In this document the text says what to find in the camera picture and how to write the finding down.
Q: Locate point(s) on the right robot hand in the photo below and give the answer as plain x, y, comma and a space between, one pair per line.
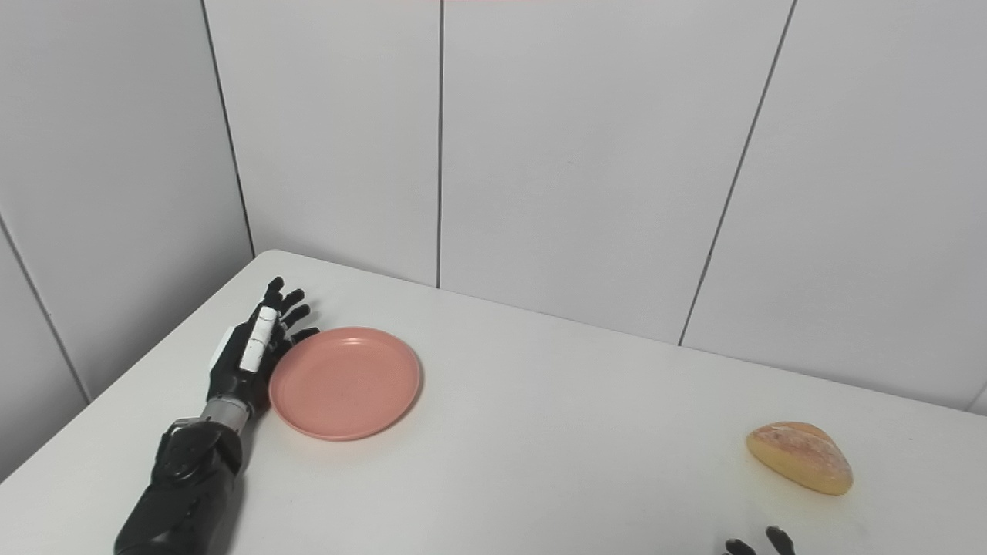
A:
759, 543

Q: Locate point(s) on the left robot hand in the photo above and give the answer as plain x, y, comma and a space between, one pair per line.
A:
250, 354

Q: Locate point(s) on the pink plate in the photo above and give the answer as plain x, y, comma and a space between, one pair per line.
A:
345, 382

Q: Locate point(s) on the bread roll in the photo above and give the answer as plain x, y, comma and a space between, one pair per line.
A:
800, 455

